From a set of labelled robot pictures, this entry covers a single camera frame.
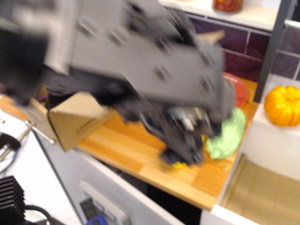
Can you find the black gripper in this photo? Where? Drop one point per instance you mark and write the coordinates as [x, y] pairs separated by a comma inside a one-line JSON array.
[[181, 129]]

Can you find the brown cardboard box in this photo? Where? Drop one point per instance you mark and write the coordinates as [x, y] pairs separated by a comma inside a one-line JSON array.
[[70, 119]]

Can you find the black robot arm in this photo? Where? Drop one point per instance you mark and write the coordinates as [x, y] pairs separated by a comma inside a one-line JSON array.
[[22, 20]]

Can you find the yellow toy corn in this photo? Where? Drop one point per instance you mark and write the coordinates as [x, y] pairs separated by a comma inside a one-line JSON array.
[[179, 165]]

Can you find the green toy bitter gourd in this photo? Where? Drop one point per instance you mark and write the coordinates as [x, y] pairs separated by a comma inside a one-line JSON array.
[[228, 141]]

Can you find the pink plastic plate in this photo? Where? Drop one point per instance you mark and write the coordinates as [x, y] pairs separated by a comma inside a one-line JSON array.
[[240, 89]]

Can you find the orange toy pumpkin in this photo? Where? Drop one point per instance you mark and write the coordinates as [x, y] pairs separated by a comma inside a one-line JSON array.
[[282, 106]]

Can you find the grey power strip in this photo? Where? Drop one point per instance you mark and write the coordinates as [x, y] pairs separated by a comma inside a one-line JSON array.
[[99, 210]]

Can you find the jar with red contents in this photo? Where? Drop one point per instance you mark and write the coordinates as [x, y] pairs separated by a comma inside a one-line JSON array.
[[227, 6]]

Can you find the black finned heat sink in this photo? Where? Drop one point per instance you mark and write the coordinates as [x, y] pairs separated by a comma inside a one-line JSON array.
[[12, 206]]

